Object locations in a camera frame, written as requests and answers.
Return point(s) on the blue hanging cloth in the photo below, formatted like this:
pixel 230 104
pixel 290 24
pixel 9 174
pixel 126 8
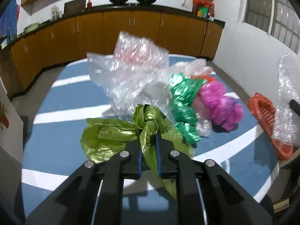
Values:
pixel 9 21

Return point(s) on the green pot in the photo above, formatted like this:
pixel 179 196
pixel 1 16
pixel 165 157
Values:
pixel 31 27

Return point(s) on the green foil wrapper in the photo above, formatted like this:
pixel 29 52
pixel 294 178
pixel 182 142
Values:
pixel 182 98

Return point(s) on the red utensil holder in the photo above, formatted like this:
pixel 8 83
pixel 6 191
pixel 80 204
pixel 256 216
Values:
pixel 89 4

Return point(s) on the black countertop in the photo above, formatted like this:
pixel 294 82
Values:
pixel 164 9

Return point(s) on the clear plastic bag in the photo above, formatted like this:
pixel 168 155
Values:
pixel 121 84

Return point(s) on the red hanging cloth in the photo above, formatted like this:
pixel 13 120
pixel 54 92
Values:
pixel 18 10

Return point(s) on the brown cutting board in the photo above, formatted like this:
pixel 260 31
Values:
pixel 75 5

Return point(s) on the long bubble wrap roll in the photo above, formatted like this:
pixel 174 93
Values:
pixel 286 86

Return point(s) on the pink plastic bag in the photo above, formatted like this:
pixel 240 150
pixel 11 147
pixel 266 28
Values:
pixel 218 103

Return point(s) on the clear bubble wrap sheet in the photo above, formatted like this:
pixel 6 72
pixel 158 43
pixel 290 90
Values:
pixel 140 51

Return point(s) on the green yellow bottle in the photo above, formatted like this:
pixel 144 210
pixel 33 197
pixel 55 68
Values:
pixel 202 12

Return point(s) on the white plastic bag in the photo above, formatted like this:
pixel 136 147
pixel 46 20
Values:
pixel 196 66

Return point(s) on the white wall socket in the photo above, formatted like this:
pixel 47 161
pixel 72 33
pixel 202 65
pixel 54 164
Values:
pixel 185 4

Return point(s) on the green plastic bag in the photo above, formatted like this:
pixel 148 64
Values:
pixel 105 136

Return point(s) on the lower wooden cabinets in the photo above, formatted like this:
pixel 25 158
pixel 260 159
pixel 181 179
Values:
pixel 117 32

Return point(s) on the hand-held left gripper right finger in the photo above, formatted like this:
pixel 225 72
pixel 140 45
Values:
pixel 159 154

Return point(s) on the red plastic basket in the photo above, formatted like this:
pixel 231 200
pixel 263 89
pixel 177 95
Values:
pixel 262 112

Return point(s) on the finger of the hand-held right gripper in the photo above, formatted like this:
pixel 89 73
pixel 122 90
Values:
pixel 295 106

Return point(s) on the window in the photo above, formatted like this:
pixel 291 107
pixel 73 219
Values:
pixel 257 4

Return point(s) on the glass jar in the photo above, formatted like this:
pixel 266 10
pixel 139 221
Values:
pixel 56 13

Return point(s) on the blue striped tablecloth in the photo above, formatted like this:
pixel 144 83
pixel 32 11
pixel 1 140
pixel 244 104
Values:
pixel 70 103

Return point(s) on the yellow blue box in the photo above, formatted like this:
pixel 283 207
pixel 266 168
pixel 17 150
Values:
pixel 3 43

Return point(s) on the white panel with flower print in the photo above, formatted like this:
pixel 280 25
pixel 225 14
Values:
pixel 9 136

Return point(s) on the red plastic bag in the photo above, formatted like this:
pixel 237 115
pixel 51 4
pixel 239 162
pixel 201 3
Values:
pixel 206 78

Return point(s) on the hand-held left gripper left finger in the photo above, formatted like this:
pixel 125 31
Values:
pixel 140 164

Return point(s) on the large red bag on counter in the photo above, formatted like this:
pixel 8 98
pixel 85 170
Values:
pixel 204 2

